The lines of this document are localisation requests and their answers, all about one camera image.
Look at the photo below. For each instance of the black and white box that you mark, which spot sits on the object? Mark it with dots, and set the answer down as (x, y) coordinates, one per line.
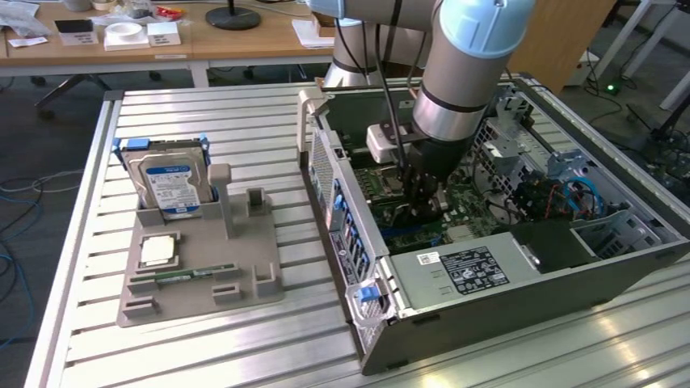
(75, 26)

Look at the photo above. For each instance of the white paper stack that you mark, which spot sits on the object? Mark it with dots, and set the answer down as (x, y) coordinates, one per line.
(310, 34)

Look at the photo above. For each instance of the blue release tab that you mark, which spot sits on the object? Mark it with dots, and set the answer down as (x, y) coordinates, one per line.
(367, 293)

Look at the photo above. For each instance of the flat white box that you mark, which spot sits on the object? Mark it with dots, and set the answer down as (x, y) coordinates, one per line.
(127, 45)

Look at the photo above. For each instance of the CPU socket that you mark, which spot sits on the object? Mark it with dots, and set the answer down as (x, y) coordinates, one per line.
(388, 180)

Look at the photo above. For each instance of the silver chipset heatsink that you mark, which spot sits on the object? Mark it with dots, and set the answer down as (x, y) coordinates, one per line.
(462, 233)

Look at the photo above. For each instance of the white labelled box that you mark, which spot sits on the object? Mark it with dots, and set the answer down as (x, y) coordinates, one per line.
(161, 30)

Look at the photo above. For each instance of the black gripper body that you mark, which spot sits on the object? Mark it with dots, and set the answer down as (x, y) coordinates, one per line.
(442, 159)

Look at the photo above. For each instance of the green RAM stick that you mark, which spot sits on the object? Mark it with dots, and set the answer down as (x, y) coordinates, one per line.
(177, 273)

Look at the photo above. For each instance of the open black PC case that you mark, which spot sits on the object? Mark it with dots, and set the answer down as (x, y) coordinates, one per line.
(484, 315)

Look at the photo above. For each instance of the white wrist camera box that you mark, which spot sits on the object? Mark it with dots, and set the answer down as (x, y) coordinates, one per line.
(379, 145)

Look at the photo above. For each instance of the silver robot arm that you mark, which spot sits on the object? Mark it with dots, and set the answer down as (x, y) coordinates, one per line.
(463, 81)

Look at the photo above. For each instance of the silver CPU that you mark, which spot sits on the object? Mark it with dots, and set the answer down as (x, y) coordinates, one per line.
(157, 250)

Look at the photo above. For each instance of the green graphics card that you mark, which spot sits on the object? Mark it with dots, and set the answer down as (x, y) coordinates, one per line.
(415, 218)

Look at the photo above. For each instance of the grey parts rack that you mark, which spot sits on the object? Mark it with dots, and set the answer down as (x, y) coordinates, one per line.
(215, 246)

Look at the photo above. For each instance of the green motherboard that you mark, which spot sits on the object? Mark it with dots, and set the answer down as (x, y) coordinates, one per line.
(474, 210)

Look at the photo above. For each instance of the white tape roll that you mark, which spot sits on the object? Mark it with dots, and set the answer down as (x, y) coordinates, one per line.
(109, 31)

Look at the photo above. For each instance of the white card with red print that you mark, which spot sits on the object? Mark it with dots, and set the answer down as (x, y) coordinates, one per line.
(27, 41)

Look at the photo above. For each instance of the metal drive cage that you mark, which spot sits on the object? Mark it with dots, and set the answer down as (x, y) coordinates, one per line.
(506, 157)

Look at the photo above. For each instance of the grey metal disk bay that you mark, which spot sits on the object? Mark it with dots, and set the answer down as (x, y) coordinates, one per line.
(646, 238)

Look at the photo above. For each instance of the red packet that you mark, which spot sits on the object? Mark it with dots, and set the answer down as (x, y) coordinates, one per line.
(165, 14)

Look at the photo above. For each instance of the hard disk with blue rails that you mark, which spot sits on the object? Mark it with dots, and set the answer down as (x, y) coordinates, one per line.
(167, 182)

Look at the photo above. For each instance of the white table frame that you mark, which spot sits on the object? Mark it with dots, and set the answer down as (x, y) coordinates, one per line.
(618, 38)

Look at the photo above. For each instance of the grey power supply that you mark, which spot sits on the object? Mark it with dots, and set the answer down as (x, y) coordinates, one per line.
(431, 291)

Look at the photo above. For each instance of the clear plastic bag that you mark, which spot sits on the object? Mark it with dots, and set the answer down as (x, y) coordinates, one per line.
(21, 20)

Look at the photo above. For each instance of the black lamp base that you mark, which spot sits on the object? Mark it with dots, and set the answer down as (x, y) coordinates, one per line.
(231, 20)

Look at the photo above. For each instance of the wooden cabinet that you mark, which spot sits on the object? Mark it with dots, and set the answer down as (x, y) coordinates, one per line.
(571, 40)

